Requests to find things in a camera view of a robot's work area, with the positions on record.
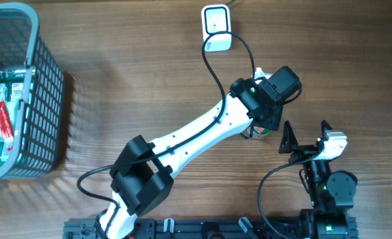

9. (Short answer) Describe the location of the green lid jar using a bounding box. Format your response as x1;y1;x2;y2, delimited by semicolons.
240;126;270;140

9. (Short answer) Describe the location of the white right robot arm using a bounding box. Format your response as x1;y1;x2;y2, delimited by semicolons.
278;120;359;238

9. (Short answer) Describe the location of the grey plastic mesh basket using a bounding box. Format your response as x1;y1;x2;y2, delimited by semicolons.
0;3;66;180

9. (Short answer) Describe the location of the red sachet stick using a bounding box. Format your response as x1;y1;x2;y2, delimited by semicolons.
0;101;14;152

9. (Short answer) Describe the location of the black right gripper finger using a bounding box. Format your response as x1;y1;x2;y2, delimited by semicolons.
278;121;298;153
321;119;333;137

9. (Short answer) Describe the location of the white barcode scanner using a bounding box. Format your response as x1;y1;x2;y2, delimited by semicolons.
201;4;232;52

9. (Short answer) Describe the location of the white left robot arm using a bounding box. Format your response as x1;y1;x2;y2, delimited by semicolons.
97;66;302;238

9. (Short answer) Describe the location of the green glove packet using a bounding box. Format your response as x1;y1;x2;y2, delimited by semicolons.
0;67;27;102

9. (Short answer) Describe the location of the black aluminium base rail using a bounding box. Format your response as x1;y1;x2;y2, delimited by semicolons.
62;217;359;239

